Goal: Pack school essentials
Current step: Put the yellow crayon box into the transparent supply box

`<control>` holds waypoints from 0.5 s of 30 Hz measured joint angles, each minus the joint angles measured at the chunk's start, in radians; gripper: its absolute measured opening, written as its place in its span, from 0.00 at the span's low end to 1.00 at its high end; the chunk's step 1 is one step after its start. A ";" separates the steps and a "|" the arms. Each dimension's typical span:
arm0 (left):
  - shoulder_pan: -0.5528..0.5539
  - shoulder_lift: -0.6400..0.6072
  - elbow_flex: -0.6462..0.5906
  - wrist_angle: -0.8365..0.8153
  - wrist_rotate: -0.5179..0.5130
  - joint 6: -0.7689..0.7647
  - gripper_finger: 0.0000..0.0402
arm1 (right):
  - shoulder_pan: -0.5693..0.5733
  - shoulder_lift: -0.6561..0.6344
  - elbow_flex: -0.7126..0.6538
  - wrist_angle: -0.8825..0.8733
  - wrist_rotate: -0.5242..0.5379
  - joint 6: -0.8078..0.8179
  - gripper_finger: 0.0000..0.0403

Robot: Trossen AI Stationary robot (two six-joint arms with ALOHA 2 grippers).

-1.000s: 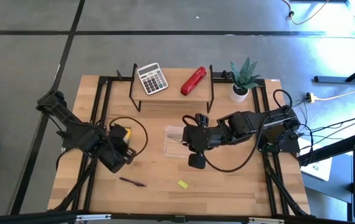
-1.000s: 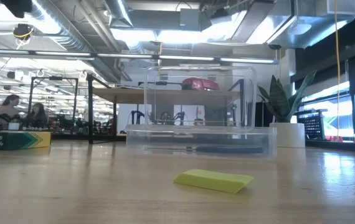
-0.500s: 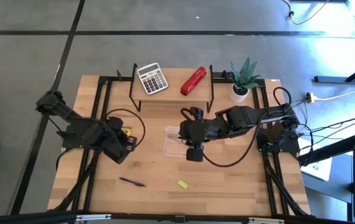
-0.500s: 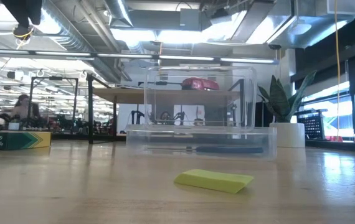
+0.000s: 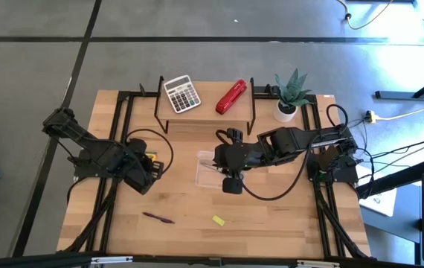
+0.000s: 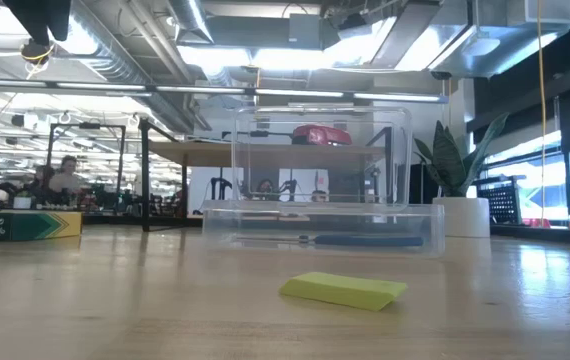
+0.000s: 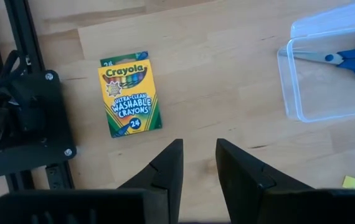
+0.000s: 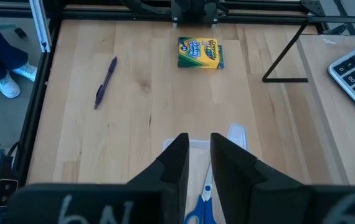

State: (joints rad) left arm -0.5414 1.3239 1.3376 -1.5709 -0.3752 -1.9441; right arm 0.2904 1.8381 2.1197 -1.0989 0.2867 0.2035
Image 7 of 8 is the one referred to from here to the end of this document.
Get clear plastic lidded container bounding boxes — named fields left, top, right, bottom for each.
left=277, top=0, right=355, bottom=123

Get blue-handled scissors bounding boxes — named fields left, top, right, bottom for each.
left=289, top=32, right=355, bottom=81

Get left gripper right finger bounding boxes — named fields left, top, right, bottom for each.
left=215, top=138, right=315, bottom=224

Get black aluminium table frame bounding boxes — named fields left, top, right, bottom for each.
left=0, top=0, right=75, bottom=191

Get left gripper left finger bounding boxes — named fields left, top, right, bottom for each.
left=118, top=139, right=184, bottom=224

